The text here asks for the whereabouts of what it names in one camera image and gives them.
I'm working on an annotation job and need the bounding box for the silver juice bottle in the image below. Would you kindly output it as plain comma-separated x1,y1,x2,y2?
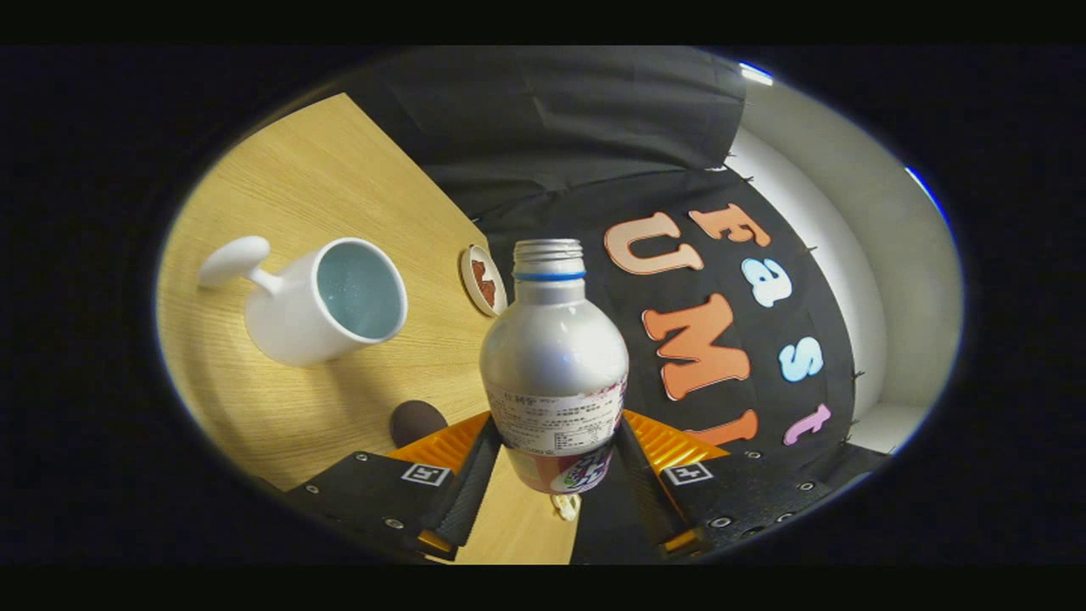
479,238,630,496

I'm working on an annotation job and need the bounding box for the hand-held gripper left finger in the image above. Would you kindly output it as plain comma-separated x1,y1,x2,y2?
284,412,503,561

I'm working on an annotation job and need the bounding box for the dark brown round coaster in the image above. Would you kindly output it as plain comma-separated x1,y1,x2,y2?
389,400,449,449

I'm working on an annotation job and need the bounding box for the wooden table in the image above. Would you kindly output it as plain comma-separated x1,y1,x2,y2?
157,93,583,565

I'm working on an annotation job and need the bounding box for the white round plate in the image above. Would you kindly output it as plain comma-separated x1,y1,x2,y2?
459,244,508,318

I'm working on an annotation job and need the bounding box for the white cup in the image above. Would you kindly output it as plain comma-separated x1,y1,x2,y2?
198,235,409,367

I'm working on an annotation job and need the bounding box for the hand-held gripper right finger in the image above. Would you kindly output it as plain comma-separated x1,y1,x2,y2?
613,411,841,559

